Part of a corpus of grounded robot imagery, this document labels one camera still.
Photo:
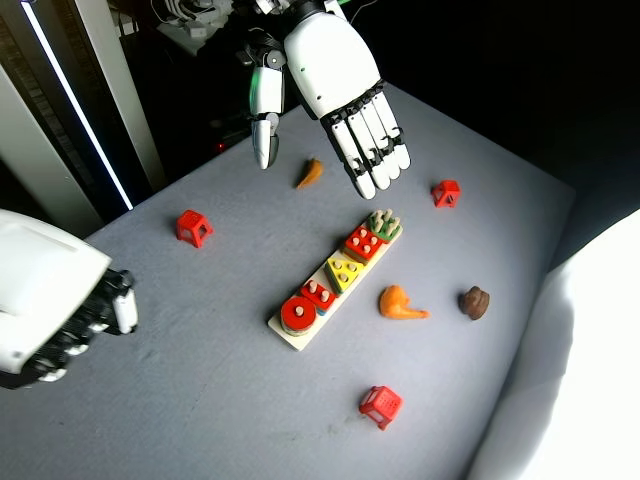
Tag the white light strip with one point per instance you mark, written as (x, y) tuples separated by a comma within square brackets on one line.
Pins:
[(75, 105)]

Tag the orange toy carrot piece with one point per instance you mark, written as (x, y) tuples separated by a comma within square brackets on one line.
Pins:
[(311, 172)]

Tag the white frame post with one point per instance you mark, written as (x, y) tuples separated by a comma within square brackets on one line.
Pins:
[(40, 165), (120, 85)]

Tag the wooden shape sorter board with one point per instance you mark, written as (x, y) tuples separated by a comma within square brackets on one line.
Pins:
[(300, 342)]

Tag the grey table cloth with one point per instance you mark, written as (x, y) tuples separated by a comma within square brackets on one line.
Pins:
[(225, 400)]

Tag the rainbow stacking ring toy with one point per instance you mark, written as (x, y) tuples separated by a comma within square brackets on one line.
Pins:
[(297, 315)]

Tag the oblong block stack red top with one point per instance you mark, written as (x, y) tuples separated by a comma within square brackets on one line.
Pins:
[(317, 296)]

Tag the red toy stool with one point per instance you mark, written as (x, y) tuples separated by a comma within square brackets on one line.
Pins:
[(381, 406), (446, 193), (192, 226)]

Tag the triangle block stack yellow top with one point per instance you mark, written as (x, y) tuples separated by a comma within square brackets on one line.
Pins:
[(342, 275)]

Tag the grey robot body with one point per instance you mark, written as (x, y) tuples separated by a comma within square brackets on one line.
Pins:
[(195, 25)]

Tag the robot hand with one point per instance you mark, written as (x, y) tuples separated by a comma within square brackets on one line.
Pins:
[(40, 280), (330, 65)]

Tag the orange toy shrimp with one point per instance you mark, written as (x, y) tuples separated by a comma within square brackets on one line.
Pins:
[(395, 302)]

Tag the white backdrop sheet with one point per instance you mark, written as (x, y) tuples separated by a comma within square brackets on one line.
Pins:
[(575, 375)]

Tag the brown toy lump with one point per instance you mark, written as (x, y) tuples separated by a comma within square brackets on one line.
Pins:
[(474, 301)]

